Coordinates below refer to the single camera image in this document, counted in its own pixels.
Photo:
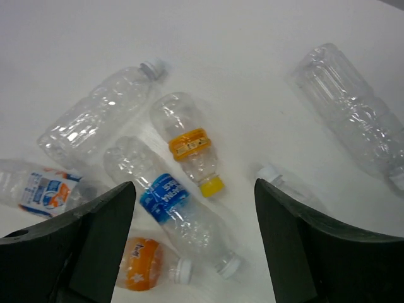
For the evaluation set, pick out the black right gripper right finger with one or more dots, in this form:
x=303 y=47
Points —
x=315 y=258

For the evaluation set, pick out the bottle blue orange white label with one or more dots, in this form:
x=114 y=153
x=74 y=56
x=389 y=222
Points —
x=44 y=191

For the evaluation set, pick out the large clear unlabeled bottle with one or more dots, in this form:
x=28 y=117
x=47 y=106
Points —
x=359 y=120

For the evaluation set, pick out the large orange label bottle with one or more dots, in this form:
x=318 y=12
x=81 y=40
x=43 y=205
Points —
x=147 y=263

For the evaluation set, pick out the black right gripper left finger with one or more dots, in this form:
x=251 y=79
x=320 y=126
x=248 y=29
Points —
x=73 y=257

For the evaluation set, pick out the clear ribbed bottle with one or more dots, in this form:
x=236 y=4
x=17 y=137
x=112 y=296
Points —
x=292 y=185

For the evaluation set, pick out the clear bottle white cap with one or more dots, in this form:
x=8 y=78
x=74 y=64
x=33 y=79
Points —
x=83 y=130

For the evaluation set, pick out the clear bottle blue label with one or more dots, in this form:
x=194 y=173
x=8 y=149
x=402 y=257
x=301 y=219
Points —
x=196 y=231

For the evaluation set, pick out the small bottle yellow cap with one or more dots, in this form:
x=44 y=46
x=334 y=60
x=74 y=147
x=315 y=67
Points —
x=178 y=121

